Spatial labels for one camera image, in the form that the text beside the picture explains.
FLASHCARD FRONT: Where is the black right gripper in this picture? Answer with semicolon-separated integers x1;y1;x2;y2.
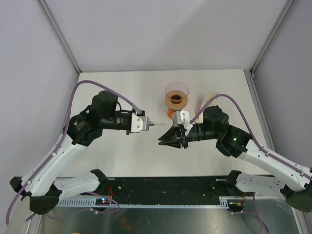
158;123;220;149

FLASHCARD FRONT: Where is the cream coffee filter holder stack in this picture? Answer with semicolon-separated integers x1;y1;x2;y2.
197;91;218;123

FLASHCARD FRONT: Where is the clear pink plastic dripper cone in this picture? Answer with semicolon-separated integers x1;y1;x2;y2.
165;81;189;103

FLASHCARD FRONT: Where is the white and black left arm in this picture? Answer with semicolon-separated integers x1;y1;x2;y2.
10;91;152;215

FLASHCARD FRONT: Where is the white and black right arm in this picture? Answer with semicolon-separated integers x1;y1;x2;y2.
158;106;312;213

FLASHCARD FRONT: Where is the wooden and orange dripper stand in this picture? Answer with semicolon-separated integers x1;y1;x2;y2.
165;96;188;119

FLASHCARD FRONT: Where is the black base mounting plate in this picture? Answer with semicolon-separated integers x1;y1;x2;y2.
80;175;255;206

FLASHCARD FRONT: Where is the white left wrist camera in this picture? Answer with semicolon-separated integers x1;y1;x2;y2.
126;109;150;136

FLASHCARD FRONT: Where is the aluminium frame rail front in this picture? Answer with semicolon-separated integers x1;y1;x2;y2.
35;177;301;198

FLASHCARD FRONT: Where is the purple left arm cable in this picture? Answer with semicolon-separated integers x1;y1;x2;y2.
5;79;146;226

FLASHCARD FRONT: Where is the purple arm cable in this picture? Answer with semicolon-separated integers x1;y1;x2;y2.
190;94;312;176
5;79;146;226

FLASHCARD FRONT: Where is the grey slotted cable duct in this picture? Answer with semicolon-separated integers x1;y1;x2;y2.
58;196;246;209

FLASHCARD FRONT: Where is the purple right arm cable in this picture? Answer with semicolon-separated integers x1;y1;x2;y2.
190;94;312;176

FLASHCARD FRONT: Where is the aluminium left corner post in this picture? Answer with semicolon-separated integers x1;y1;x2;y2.
36;0;81;75

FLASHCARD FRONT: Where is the aluminium corner post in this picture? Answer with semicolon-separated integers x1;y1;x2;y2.
36;0;81;75
250;0;297;74

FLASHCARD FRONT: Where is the aluminium right corner post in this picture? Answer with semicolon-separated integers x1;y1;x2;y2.
250;0;297;74

